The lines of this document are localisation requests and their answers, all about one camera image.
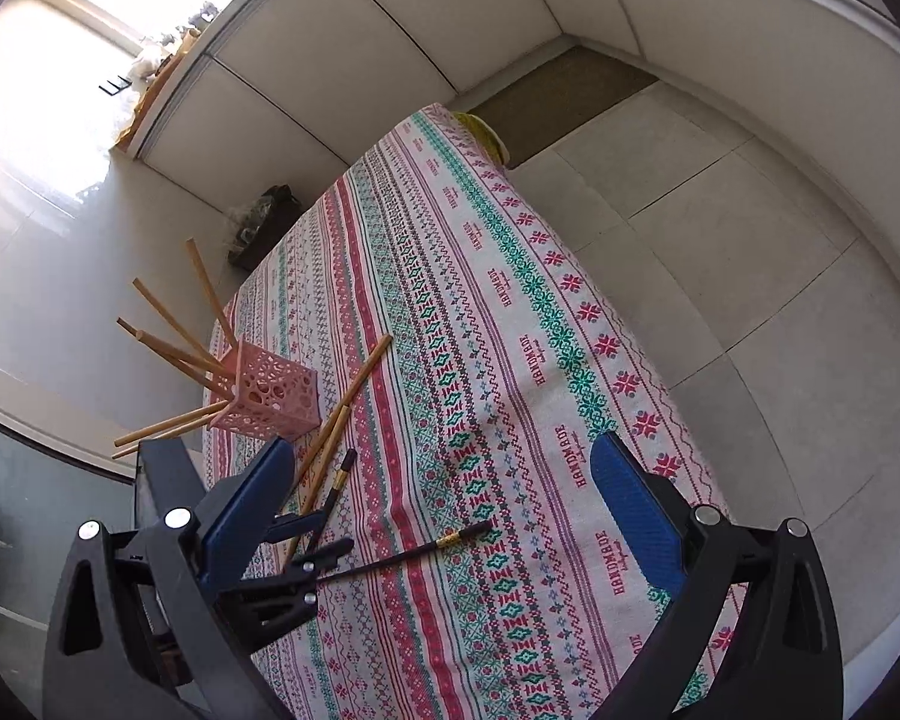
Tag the brown floor mat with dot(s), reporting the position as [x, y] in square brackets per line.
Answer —
[555, 101]

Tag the row of small figurines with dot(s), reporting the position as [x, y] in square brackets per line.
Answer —
[199, 21]

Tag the pink perforated chopstick holder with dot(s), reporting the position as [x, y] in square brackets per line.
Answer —
[270, 394]

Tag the patterned woven tablecloth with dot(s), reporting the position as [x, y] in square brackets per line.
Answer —
[495, 390]

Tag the black wall hooks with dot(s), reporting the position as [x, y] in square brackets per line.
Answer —
[114, 85]

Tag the wide white drawer front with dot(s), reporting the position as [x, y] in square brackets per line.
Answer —
[780, 67]

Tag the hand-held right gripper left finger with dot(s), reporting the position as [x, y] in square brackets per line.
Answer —
[244, 521]

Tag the white plastic bag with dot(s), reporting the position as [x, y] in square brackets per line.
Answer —
[150, 62]

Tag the yellow cloth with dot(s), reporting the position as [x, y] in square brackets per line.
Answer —
[154, 101]

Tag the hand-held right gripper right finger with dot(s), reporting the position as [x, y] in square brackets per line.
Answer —
[637, 517]

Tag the black trash bin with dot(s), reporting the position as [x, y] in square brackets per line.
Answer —
[266, 229]

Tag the pile of wooden chopsticks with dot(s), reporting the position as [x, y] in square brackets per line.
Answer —
[180, 349]

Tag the glass sliding door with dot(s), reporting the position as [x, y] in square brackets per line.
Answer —
[37, 510]

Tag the yellow stool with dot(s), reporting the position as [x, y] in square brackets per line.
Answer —
[487, 136]

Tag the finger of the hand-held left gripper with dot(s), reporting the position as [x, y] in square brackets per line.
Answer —
[277, 596]
[300, 525]

